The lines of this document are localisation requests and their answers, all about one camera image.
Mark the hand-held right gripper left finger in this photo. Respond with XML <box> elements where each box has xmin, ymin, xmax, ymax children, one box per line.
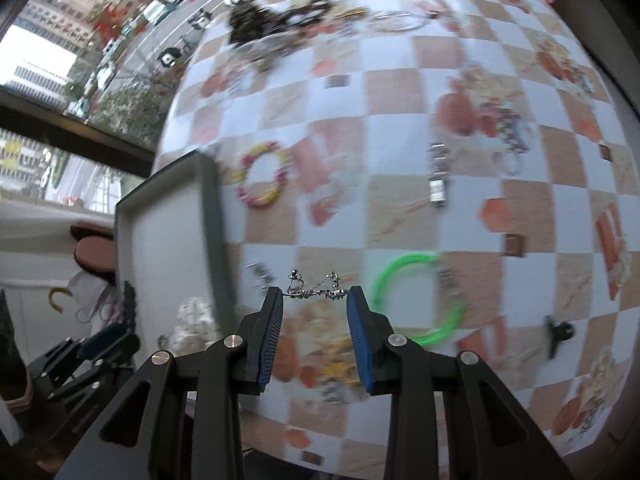
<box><xmin>55</xmin><ymin>287</ymin><xmax>286</xmax><ymax>480</ymax></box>

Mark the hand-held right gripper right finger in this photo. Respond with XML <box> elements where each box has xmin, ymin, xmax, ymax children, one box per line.
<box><xmin>346</xmin><ymin>285</ymin><xmax>576</xmax><ymax>480</ymax></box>

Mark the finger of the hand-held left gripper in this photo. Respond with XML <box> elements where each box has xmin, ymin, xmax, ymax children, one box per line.
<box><xmin>80</xmin><ymin>321</ymin><xmax>142</xmax><ymax>362</ymax></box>
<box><xmin>121</xmin><ymin>282</ymin><xmax>139</xmax><ymax>332</ymax></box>

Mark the grey-green jewelry box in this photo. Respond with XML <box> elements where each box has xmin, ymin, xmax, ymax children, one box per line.
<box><xmin>114</xmin><ymin>151</ymin><xmax>237</xmax><ymax>363</ymax></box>

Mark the green plastic bracelet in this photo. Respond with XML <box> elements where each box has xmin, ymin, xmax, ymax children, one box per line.
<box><xmin>369</xmin><ymin>253</ymin><xmax>467</xmax><ymax>346</ymax></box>

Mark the silver chain necklace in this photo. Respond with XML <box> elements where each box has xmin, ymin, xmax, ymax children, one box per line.
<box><xmin>282</xmin><ymin>268</ymin><xmax>351</xmax><ymax>301</ymax></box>

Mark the pink yellow bead bracelet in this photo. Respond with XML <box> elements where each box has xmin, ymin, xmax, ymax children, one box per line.
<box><xmin>234</xmin><ymin>141</ymin><xmax>293</xmax><ymax>209</ymax></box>

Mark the black hair clip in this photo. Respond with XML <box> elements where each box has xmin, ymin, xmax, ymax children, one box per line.
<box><xmin>544</xmin><ymin>315</ymin><xmax>575</xmax><ymax>360</ymax></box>

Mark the brown slipper pink sole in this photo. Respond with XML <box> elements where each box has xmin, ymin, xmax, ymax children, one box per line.
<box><xmin>70</xmin><ymin>223</ymin><xmax>117</xmax><ymax>242</ymax></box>
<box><xmin>73</xmin><ymin>236</ymin><xmax>119</xmax><ymax>277</ymax></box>

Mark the white flower hair clip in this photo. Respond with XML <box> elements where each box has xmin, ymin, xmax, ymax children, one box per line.
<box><xmin>159</xmin><ymin>296</ymin><xmax>221</xmax><ymax>356</ymax></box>

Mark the yellow hook hanger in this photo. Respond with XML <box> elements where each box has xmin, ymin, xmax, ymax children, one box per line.
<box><xmin>48</xmin><ymin>286</ymin><xmax>74</xmax><ymax>310</ymax></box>

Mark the small silver clasp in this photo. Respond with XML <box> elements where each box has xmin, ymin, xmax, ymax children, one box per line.
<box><xmin>246</xmin><ymin>261</ymin><xmax>273</xmax><ymax>288</ymax></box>

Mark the checkered tablecloth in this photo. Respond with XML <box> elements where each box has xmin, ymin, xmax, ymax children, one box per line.
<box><xmin>151</xmin><ymin>0</ymin><xmax>633</xmax><ymax>477</ymax></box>

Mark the silver metal watch band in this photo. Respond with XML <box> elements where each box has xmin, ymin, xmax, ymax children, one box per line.
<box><xmin>428</xmin><ymin>142</ymin><xmax>449</xmax><ymax>209</ymax></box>

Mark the leopard print scrunchie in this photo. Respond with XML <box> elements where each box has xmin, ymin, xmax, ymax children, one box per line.
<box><xmin>227</xmin><ymin>0</ymin><xmax>337</xmax><ymax>48</ymax></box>

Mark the black window frame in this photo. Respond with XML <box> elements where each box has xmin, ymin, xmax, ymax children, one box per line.
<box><xmin>0</xmin><ymin>84</ymin><xmax>157</xmax><ymax>182</ymax></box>

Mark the thin hoop bracelet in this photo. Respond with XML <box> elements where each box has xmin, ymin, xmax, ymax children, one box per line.
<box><xmin>369</xmin><ymin>9</ymin><xmax>432</xmax><ymax>32</ymax></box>

